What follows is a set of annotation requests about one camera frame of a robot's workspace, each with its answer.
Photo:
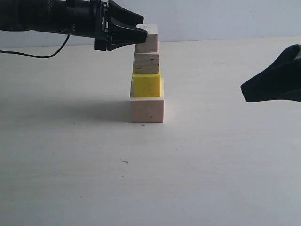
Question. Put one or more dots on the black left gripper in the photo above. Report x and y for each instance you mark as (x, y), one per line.
(109, 24)

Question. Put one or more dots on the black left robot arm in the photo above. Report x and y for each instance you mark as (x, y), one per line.
(52, 16)

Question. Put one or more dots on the medium ridged wooden cube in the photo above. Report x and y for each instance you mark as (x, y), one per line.
(147, 62)

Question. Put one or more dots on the small pale wooden cube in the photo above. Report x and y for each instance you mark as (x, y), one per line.
(151, 43)

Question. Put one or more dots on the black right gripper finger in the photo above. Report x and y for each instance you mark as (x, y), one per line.
(280, 81)

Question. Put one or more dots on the large light wooden cube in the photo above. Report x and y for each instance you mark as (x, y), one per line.
(147, 109)

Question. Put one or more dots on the yellow cube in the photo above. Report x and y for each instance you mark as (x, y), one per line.
(146, 80)

